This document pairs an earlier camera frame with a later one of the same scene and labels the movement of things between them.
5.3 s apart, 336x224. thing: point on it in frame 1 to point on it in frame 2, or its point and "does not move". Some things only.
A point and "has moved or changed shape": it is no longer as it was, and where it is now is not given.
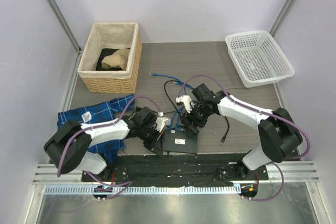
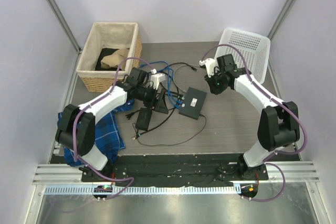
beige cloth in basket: x=119 y=59 does not move
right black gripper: x=190 y=117 to x=214 y=89
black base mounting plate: x=177 y=170 does not move
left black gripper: x=156 y=145 to x=161 y=106
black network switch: x=179 y=141 has moved or changed shape
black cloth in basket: x=105 y=52 does not move
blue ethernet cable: x=182 y=108 to x=175 y=104
